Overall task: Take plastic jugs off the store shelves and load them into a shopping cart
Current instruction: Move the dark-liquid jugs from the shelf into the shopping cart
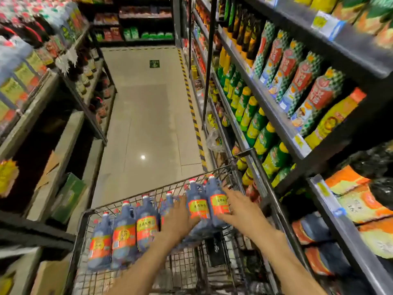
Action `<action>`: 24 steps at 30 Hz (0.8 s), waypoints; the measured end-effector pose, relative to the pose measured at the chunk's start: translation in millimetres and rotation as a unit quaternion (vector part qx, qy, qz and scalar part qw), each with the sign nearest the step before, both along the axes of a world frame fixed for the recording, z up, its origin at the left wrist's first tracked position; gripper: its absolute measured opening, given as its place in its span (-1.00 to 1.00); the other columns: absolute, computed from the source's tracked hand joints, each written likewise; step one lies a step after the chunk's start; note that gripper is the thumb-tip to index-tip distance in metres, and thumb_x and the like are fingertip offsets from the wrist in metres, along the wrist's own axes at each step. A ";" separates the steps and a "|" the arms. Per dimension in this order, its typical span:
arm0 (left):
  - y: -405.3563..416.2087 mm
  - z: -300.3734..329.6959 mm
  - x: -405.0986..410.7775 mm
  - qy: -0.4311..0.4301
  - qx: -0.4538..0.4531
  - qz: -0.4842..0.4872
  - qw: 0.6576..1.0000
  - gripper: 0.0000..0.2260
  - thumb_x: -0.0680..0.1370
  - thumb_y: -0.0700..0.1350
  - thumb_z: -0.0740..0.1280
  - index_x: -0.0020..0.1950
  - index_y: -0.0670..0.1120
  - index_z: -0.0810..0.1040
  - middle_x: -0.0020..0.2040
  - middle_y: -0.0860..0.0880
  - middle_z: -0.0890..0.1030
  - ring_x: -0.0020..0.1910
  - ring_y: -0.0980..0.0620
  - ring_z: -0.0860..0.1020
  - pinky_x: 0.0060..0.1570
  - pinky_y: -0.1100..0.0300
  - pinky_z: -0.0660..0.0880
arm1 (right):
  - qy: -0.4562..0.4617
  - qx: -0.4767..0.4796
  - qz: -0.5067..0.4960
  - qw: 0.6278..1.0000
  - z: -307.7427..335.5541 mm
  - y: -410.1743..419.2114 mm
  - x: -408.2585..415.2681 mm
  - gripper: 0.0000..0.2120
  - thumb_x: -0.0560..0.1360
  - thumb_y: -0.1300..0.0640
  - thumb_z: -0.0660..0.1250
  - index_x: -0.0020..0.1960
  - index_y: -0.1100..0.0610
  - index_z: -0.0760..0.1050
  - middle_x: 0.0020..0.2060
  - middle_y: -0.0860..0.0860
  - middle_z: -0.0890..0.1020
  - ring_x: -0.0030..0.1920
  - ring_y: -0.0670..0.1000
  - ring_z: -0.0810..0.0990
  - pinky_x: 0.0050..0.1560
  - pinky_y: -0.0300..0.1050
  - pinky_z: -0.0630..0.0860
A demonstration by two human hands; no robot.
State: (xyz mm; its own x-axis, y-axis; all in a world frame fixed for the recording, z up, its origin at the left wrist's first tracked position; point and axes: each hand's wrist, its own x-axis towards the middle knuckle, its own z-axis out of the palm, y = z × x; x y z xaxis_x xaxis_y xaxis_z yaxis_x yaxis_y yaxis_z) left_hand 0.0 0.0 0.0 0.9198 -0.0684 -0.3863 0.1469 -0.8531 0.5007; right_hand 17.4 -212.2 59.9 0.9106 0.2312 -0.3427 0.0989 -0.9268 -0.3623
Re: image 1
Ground yellow squeeze bottle orange cap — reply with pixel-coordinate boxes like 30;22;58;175
305;87;368;150

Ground stack of orange yellow packets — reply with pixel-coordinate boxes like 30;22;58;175
325;165;393;260

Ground metal wire shopping cart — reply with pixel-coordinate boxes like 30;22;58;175
65;149;278;295

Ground row of green yellow-capped bottles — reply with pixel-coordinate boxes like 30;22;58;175
215;47;297;188

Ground person's right forearm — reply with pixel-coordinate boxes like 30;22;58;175
251;230;327;295

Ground row of dark glass bottles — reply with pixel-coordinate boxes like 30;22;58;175
217;0;263;68

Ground black cart seat flap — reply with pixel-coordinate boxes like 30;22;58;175
204;233;230;268

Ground row of red snack packets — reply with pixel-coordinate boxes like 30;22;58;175
94;6;172;42

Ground clear plastic bag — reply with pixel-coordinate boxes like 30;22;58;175
205;128;227;153

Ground brown cardboard box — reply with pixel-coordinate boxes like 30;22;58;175
30;257;73;295

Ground row of sauce jars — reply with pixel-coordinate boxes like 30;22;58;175
73;47;112;125

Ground row of green snack packets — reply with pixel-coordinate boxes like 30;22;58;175
123;26;174;41

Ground person's right hand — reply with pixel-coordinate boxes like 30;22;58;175
216;187;277;242

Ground black plastic bags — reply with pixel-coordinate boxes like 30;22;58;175
336;141;393;211

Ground black shelving unit with packets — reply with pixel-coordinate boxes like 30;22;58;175
72;0;175;48

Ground grey shelving unit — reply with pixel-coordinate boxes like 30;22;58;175
0;15;116;295

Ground yellow starburst sign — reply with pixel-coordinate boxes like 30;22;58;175
0;159;19;198

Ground dark metal shelving unit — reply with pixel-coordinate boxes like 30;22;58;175
181;0;393;295

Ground blue white shelf price label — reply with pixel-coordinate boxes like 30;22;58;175
311;175;347;218
292;133;312;158
311;10;346;42

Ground dark sauce bottle red cap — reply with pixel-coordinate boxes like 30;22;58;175
111;201;137;269
159;191;176;226
184;178;213;240
205;174;231;229
136;195;161;253
88;212;113;271

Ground green cardboard box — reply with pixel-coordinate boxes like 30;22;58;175
50;173;87;225

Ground row of yellow-labelled clear bottles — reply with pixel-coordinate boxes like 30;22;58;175
0;37;51;126

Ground white starburst tags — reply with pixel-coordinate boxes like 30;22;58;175
55;47;79;75

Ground row of checkered seasoning pouches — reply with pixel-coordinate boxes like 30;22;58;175
251;21;346;137

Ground yellow black hazard floor tape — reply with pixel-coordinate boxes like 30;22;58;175
177;48;209;173

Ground row of orange green packets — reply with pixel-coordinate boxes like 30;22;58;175
293;0;393;49

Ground person's left hand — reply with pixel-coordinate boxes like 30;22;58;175
159;196;201;244

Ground row of red-capped dark bottles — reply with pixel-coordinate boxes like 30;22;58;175
0;0;90;59

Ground person's left forearm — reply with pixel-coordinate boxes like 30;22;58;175
106;234;185;295

